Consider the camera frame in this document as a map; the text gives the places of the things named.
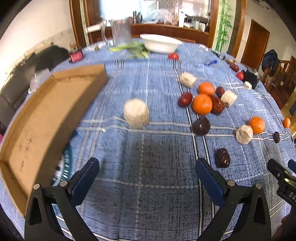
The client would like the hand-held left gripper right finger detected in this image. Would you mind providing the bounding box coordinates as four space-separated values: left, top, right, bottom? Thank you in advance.
195 158 271 241

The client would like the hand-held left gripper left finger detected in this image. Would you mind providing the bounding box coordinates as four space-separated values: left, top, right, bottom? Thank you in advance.
24 157 100 241

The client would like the dark purple round fruit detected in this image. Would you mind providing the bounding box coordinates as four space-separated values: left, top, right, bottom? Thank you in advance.
191 117 211 136

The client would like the brown cardboard box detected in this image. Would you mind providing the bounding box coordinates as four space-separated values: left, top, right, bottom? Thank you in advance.
0 64 108 217

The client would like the large orange mandarin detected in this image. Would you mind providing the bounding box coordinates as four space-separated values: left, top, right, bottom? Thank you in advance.
192 94 213 115

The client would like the white teal printed packet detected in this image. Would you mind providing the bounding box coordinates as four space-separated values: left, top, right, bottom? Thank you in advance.
52 141 74 187

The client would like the blue plaid tablecloth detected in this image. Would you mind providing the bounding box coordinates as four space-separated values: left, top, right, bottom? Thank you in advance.
0 42 296 241

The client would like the large white cylindrical chunk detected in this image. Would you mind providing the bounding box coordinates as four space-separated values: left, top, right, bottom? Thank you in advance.
123 98 149 128

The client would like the wooden chair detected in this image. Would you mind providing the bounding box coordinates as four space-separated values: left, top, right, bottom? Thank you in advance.
264 59 296 102

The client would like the small black box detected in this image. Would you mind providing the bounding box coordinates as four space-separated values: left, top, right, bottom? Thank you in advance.
245 69 260 90

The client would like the dark blue jacket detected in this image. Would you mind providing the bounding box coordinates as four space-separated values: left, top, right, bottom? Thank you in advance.
261 49 279 75

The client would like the dark jar with red label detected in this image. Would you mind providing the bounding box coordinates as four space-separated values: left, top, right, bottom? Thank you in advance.
69 51 84 62

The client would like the black leather sofa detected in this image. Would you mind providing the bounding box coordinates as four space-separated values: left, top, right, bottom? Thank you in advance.
0 45 71 137

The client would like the wooden door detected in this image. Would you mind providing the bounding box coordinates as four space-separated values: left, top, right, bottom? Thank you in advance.
240 19 270 69

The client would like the green leafy vegetable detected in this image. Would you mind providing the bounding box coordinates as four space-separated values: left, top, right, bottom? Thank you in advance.
109 43 151 58

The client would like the white bowl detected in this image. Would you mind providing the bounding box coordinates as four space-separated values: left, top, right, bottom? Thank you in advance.
140 34 183 53

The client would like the clear glass pitcher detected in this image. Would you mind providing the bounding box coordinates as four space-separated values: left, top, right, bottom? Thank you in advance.
101 17 132 47

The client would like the green bamboo wall decal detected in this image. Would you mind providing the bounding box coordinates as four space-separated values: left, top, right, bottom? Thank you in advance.
215 0 234 50

